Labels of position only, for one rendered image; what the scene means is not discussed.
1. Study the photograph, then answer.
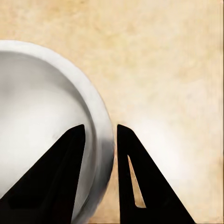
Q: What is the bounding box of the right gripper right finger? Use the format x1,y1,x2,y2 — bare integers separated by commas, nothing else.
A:
117,124,196,224

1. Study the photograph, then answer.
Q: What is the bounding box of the coffee cup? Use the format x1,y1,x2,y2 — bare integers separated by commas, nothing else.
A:
0,40,114,224

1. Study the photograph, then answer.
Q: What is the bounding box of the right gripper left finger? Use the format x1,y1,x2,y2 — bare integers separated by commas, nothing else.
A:
0,124,85,224

